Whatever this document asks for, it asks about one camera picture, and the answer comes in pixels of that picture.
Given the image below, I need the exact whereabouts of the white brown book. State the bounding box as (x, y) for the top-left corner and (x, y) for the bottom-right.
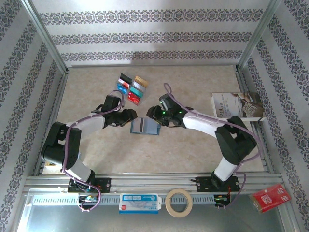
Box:
(211, 91), (266, 123)

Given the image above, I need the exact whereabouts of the aluminium frame post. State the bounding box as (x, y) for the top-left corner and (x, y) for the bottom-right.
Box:
(20, 0), (69, 74)
(236, 0), (283, 72)

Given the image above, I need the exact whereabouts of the red box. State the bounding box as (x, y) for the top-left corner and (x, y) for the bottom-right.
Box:
(248, 183), (292, 213)

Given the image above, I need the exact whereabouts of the teal card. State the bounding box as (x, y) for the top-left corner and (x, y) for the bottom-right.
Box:
(129, 86), (145, 97)

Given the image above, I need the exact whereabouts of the gold card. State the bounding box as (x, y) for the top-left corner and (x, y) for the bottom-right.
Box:
(134, 76), (149, 88)

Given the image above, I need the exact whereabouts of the grey metal shelf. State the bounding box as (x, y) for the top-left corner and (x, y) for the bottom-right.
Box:
(13, 188), (297, 232)

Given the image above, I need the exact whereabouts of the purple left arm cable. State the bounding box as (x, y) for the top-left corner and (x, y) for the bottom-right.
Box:
(61, 89), (125, 213)

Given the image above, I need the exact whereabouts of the grey slotted cable duct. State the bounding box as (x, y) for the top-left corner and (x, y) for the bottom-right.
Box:
(31, 194), (232, 206)

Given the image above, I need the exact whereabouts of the blue card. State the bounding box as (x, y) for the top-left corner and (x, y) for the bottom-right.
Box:
(116, 83), (129, 95)

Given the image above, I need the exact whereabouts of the aluminium mounting rail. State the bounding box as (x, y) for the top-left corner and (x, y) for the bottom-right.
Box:
(23, 172), (283, 194)

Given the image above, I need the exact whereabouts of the white and blue label box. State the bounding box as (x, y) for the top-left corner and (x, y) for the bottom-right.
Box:
(118, 193), (162, 215)

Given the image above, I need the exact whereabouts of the blue card holder wallet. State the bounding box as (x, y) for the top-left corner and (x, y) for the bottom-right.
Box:
(129, 116), (162, 136)

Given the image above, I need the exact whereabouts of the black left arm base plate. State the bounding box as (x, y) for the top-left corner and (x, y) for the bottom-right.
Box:
(67, 177), (112, 193)

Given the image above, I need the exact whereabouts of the beige masking tape roll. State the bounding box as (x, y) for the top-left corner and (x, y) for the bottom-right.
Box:
(165, 188), (194, 218)

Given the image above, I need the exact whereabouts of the aluminium table edge strip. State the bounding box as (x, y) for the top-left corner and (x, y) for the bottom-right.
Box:
(67, 64), (239, 69)
(32, 71), (70, 177)
(235, 70), (276, 174)

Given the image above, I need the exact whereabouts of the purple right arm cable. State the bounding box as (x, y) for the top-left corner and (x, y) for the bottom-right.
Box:
(163, 83), (263, 210)

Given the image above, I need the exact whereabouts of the clear acrylic card rack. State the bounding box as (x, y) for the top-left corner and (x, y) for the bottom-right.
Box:
(115, 73), (149, 106)

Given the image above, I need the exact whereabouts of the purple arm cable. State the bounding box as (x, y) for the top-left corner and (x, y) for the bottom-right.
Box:
(163, 83), (263, 210)
(61, 89), (125, 213)

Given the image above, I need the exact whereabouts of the small lit circuit board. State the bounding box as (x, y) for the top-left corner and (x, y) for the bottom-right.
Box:
(79, 195), (99, 203)
(213, 194), (230, 205)

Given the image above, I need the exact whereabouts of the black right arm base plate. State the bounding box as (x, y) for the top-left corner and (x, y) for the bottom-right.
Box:
(190, 175), (241, 193)

